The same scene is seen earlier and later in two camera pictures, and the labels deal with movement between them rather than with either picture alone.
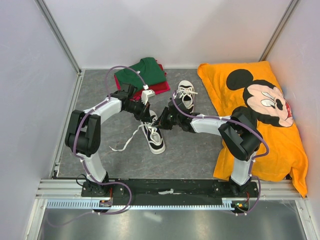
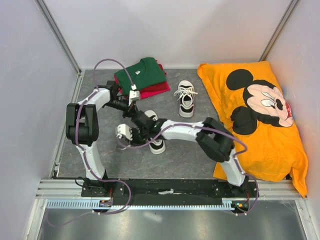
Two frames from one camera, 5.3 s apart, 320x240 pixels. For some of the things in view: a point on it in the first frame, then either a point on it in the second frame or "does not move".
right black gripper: (162, 123) -> (134, 141)
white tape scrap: (170, 191) does not move
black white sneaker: (153, 135) does not move
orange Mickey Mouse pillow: (251, 87) does not move
